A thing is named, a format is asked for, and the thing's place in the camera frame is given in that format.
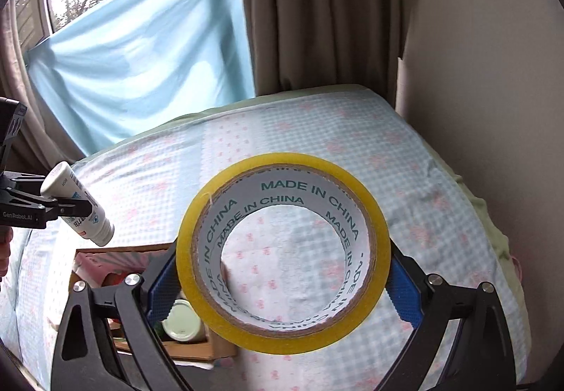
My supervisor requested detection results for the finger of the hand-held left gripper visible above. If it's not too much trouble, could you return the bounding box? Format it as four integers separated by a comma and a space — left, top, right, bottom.
0, 172, 45, 198
4, 186, 94, 220

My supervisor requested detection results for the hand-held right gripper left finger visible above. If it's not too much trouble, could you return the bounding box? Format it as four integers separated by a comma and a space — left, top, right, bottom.
50, 243, 195, 391

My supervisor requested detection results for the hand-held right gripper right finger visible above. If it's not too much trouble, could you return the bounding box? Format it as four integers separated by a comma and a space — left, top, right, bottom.
374, 241, 516, 391

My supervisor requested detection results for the white plastic bottle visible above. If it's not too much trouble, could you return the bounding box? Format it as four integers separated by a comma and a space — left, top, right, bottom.
39, 161, 116, 247

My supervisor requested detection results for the green jar with white lid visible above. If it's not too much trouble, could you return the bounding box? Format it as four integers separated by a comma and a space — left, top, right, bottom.
161, 298, 208, 343

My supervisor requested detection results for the yellow tape roll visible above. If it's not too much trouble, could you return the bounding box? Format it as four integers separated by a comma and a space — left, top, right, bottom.
176, 152, 392, 353

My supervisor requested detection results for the paper-wrapped cardboard box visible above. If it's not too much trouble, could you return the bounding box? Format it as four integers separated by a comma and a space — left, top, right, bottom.
55, 241, 239, 367

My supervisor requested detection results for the person's left hand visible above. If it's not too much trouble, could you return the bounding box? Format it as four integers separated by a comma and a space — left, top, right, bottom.
0, 226, 13, 281

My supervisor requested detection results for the brown curtain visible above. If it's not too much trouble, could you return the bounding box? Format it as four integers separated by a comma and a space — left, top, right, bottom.
235, 0, 410, 103
0, 7, 89, 163

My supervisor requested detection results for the green fitted sheet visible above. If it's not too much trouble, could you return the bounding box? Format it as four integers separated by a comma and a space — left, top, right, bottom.
75, 84, 524, 299

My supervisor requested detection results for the light blue hanging cloth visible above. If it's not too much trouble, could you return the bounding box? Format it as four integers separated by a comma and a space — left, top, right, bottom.
27, 0, 257, 147

